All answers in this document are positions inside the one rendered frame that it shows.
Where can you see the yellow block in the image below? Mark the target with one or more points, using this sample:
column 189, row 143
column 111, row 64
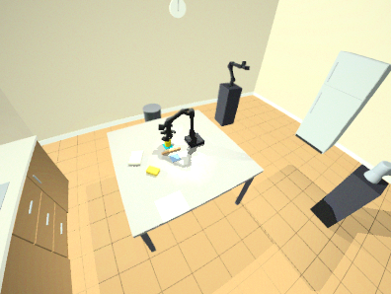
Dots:
column 153, row 171

